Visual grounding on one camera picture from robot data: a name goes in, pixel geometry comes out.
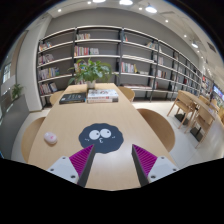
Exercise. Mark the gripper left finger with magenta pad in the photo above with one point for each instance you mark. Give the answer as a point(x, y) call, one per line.
point(75, 168)

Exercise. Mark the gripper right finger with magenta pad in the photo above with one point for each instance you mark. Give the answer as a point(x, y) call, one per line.
point(149, 167)

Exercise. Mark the dark cartoon face mouse pad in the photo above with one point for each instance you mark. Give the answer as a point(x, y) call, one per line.
point(104, 137)

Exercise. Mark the wooden chair near right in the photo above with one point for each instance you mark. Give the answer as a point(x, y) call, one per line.
point(160, 126)

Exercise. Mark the wooden chair near left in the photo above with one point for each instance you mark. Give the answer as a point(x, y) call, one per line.
point(28, 144)

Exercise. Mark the black book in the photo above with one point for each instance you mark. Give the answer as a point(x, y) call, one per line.
point(72, 98)

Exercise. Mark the wooden side chair front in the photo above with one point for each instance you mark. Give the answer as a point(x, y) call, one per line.
point(202, 123)

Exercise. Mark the wooden side chair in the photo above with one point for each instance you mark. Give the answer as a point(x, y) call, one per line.
point(202, 123)
point(186, 104)

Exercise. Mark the wooden chair far left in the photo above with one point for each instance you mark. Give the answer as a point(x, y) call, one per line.
point(55, 96)

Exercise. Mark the stack of white books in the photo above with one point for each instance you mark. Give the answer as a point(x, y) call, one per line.
point(102, 95)

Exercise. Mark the wooden side chair back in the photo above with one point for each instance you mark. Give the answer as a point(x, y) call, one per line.
point(186, 104)

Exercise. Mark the wooden chair far right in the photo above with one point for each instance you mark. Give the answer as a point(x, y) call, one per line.
point(129, 93)

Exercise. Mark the wooden side table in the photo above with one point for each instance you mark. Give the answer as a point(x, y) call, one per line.
point(199, 103)

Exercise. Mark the small plant at left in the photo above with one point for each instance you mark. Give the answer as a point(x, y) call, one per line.
point(16, 91)

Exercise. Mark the large grey bookshelf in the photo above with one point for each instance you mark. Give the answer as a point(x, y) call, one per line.
point(153, 69)

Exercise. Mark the green potted plant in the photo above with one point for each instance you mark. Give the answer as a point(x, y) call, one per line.
point(89, 72)

